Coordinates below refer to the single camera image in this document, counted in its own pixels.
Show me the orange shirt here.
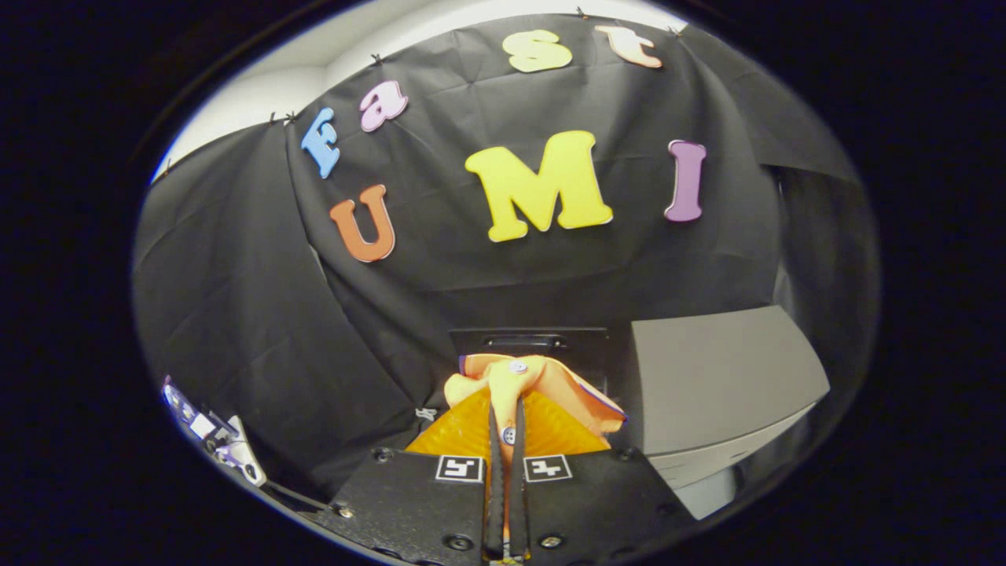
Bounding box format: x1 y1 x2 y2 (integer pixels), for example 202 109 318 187
444 354 628 551

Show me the white equipment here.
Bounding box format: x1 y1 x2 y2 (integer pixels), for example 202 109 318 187
161 376 268 487

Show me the black backdrop cloth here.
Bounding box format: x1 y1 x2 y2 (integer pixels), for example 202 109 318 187
132 14 881 504

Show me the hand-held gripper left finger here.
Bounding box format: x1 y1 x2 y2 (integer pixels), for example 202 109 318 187
318 387 504 563

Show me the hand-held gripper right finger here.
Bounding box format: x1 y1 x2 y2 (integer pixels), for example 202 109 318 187
507 391 696 563

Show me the grey cabinet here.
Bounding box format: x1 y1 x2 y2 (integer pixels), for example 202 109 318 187
629 305 832 520

